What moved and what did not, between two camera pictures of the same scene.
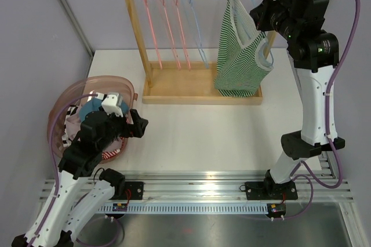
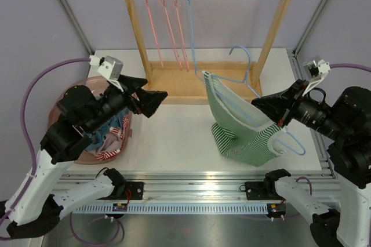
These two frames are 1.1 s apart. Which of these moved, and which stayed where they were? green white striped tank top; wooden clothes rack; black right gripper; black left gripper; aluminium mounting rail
Moved: black right gripper; black left gripper; green white striped tank top
Stayed: wooden clothes rack; aluminium mounting rail
